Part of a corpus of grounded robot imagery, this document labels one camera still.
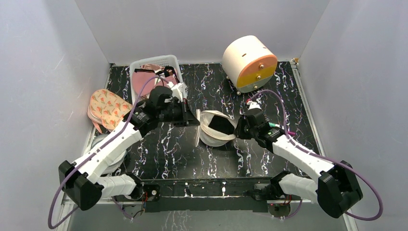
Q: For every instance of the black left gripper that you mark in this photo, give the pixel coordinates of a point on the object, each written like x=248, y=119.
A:
x=186, y=119

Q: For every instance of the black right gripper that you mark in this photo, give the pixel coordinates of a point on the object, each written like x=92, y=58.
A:
x=241, y=129

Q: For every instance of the white mesh laundry bag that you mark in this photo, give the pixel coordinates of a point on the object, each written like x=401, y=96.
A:
x=207, y=135

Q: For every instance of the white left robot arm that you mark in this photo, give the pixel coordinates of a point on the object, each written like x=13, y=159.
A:
x=83, y=180

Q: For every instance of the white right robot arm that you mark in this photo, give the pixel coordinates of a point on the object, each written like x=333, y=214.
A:
x=333, y=186

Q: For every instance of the pink bra in basket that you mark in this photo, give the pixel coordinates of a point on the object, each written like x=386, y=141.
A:
x=147, y=71

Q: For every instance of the white green marker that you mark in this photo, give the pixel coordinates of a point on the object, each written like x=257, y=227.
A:
x=273, y=125

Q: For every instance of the cream orange cylindrical machine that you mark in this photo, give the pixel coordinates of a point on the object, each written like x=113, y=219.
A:
x=248, y=64

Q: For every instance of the white plastic basket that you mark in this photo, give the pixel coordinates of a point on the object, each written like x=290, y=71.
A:
x=137, y=81

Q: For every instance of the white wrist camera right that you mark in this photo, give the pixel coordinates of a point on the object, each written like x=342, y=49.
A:
x=252, y=105

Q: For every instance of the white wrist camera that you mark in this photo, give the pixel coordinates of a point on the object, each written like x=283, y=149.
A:
x=178, y=90
x=252, y=105

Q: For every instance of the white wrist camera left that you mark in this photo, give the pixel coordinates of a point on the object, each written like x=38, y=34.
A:
x=178, y=90

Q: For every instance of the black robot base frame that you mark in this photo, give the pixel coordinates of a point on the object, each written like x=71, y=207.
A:
x=212, y=195

